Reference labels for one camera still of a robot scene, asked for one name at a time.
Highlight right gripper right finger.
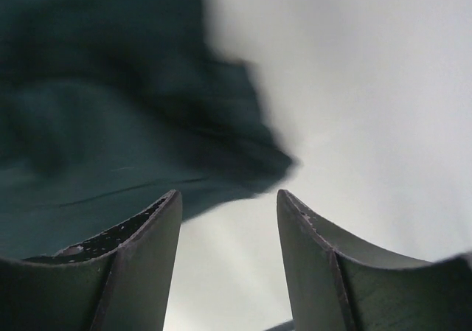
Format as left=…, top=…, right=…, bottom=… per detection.
left=277, top=190, right=471, bottom=331

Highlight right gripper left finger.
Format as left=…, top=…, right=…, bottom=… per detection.
left=1, top=190, right=182, bottom=330

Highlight black t shirt blue logo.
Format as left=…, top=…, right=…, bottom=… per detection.
left=1, top=0, right=293, bottom=259

